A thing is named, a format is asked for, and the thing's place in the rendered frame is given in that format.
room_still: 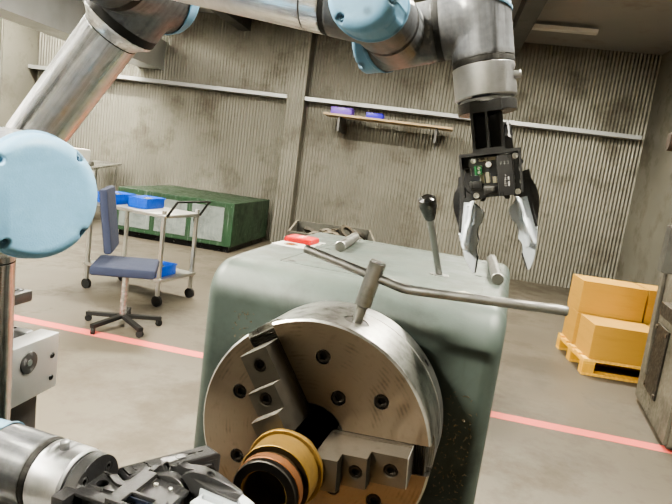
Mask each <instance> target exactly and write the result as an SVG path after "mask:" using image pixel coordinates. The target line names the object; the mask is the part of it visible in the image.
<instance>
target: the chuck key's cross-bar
mask: <svg viewBox="0 0 672 504"><path fill-rule="evenodd" d="M303 252H304V253H306V254H308V255H310V256H313V257H315V258H318V259H320V260H323V261H325V262H327V263H330V264H332V265H335V266H337V267H340V268H342V269H344V270H347V271H349V272H352V273H354V274H357V275H359V276H361V277H364V276H365V275H366V270H367V269H366V268H364V267H361V266H359V265H356V264H354V263H351V262H349V261H347V260H344V259H342V258H339V257H337V256H334V255H332V254H329V253H327V252H324V251H322V250H320V249H317V248H315V247H312V246H310V245H305V246H304V249H303ZM378 283H379V284H381V285H383V286H386V287H388V288H391V289H393V290H395V291H398V292H400V293H404V294H408V295H414V296H422V297H429V298H436V299H444V300H451V301H458V302H466V303H473V304H481V305H488V306H495V307H503V308H510V309H517V310H525V311H532V312H539V313H547V314H554V315H562V316H568V314H569V307H568V306H563V305H556V304H548V303H540V302H533V301H525V300H517V299H510V298H502V297H495V296H487V295H479V294H472V293H464V292H456V291H449V290H441V289H434V288H426V287H418V286H411V285H406V284H403V283H401V282H398V281H396V280H393V279H391V278H388V277H386V276H383V275H382V276H381V277H380V278H379V280H378Z"/></svg>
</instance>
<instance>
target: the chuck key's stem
mask: <svg viewBox="0 0 672 504"><path fill-rule="evenodd" d="M385 267H386V264H385V263H384V262H382V261H380V260H377V259H370V261H369V264H368V267H367V270H366V275H365V276H364V278H363V281H362V284H361V286H360V289H359V292H358V295H357V297H356V300H355V303H356V305H357V306H356V309H355V312H354V315H353V318H352V320H351V322H354V323H356V324H359V325H361V324H362V321H363V318H364V316H365V313H366V310H367V309H368V308H371V306H372V303H373V300H374V297H375V295H376V292H377V289H378V286H379V283H378V280H379V278H380V277H381V276H382V275H383V273H384V270H385Z"/></svg>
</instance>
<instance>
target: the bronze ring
mask: <svg viewBox="0 0 672 504"><path fill-rule="evenodd" d="M323 477H324V469H323V463H322V460H321V457H320V455H319V453H318V451H317V449H316V448H315V446H314V445H313V443H312V442H311V441H310V440H309V439H308V438H307V437H305V436H304V435H302V434H300V433H298V432H295V431H293V430H289V429H282V428H279V429H272V430H269V431H267V432H265V433H263V434H262V435H261V436H259V437H258V438H257V439H256V441H255V442H254V443H253V445H252V447H251V449H250V452H249V453H248V454H247V455H246V456H245V458H244V460H243V462H242V464H241V466H240V468H239V470H238V471H237V473H236V474H235V477H234V479H233V484H234V485H235V486H237V487H238V488H239V489H241V490H242V491H243V494H244V495H245V496H246V497H248V498H249V499H250V500H251V501H252V502H253V503H254V504H306V503H308V502H310V501H311V500H312V499H313V498H314V497H315V496H316V494H317V493H318V491H319V490H320V488H321V485H322V482H323Z"/></svg>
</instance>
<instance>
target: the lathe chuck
mask: <svg viewBox="0 0 672 504"><path fill-rule="evenodd" d="M354 312H355V310H353V309H349V308H344V307H338V306H326V305H322V306H310V307H304V308H300V309H296V310H293V311H290V312H288V313H285V314H283V315H281V316H279V317H277V318H276V319H274V320H272V321H270V322H268V323H266V324H265V325H263V326H261V327H259V328H258V329H256V330H254V331H253V332H250V333H248V334H247V335H245V336H244V337H243V338H241V339H240V340H239V341H238V342H236V343H235V344H234V345H233V346H232V347H231V348H230V349H229V350H228V352H227V353H226V354H225V355H224V357H223V358H222V359H221V361H220V362H219V364H218V365H217V367H216V369H215V371H214V373H213V375H212V378H211V380H210V383H209V386H208V389H207V393H206V397H205V403H204V413H203V426H204V436H205V442H206V445H208V446H209V447H210V448H212V449H213V450H214V451H216V452H217V453H218V454H220V465H219V473H220V474H221V475H223V476H224V477H225V478H227V479H228V480H229V481H230V482H232V483H233V479H234V477H235V474H236V473H237V471H238V470H239V468H240V466H241V464H242V462H243V460H244V458H245V456H246V455H247V454H248V453H249V452H250V449H251V447H252V445H253V443H254V442H255V441H256V439H257V435H256V433H255V431H254V429H253V427H252V422H253V421H254V420H255V419H257V418H258V415H257V413H256V411H255V409H254V407H253V404H252V402H251V400H250V398H249V396H248V395H249V393H250V392H252V391H253V390H255V388H254V386H253V383H252V381H251V379H250V377H249V375H248V372H247V370H246V368H245V366H244V364H243V362H242V359H241V356H242V355H244V354H245V353H247V352H249V351H250V350H252V349H253V348H254V346H253V343H252V340H251V339H250V338H251V337H253V336H254V335H256V334H258V333H260V332H262V331H265V330H267V329H269V328H271V327H274V329H275V332H276V334H277V336H278V338H279V340H280V343H281V345H282V347H283V349H284V351H285V353H286V356H287V358H288V360H289V362H290V364H291V366H292V369H293V371H294V373H295V375H296V377H297V380H298V382H299V384H300V386H301V388H302V390H303V393H304V395H305V397H306V399H307V401H308V403H309V404H314V405H318V406H320V407H322V408H324V409H326V410H327V411H328V412H330V413H331V414H332V415H333V416H334V417H335V419H336V420H337V422H338V423H339V425H340V427H341V429H342V430H344V431H349V432H354V433H359V434H364V435H369V436H374V437H379V438H385V439H390V440H395V441H400V442H405V443H410V444H415V445H420V446H425V447H428V459H427V466H426V472H425V473H424V476H422V475H419V474H414V473H412V475H411V477H410V480H409V483H408V486H407V488H406V490H404V489H399V488H395V487H390V486H386V485H381V484H377V483H372V482H369V484H368V485H367V487H366V489H365V490H362V489H357V488H353V487H348V486H344V485H340V486H339V488H338V490H337V491H336V492H335V493H332V492H327V491H323V490H319V491H318V493H317V494H316V496H315V497H314V498H313V499H312V500H311V501H310V502H308V503H306V504H418V503H419V502H420V500H421V498H422V495H423V493H424V491H425V488H426V485H427V482H428V478H429V475H430V472H431V468H432V465H433V462H434V458H435V455H436V452H437V448H438V443H439V437H440V410H439V404H438V399H437V395H436V392H435V388H434V386H433V383H432V380H431V378H430V376H429V374H428V372H427V370H426V368H425V366H424V365H423V363H422V361H421V360H420V358H419V357H418V355H417V354H416V353H415V351H414V350H413V349H412V348H411V347H410V345H409V344H408V343H407V342H406V341H405V340H404V339H403V338H402V337H401V336H400V335H398V334H397V333H396V332H395V331H394V330H392V329H391V328H390V327H388V326H387V325H385V324H384V323H382V322H380V321H379V320H377V319H375V318H373V317H371V316H369V315H367V314H365V316H364V318H363V321H364V322H366V323H367V325H368V327H362V326H358V325H355V324H353V323H351V322H349V321H347V320H346V319H345V317H353V315H354ZM294 431H295V432H298V433H300V434H302V435H304V436H305V437H307V438H308V439H309V440H310V441H311V442H312V443H313V445H314V446H315V448H316V449H317V450H318V448H319V447H320V446H321V445H322V443H323V442H324V441H323V440H321V439H319V438H318V437H316V436H315V435H314V434H312V433H311V432H310V430H309V429H308V428H307V426H306V425H305V423H304V421H303V422H302V423H301V424H300V425H299V426H298V427H297V428H296V429H295V430H294Z"/></svg>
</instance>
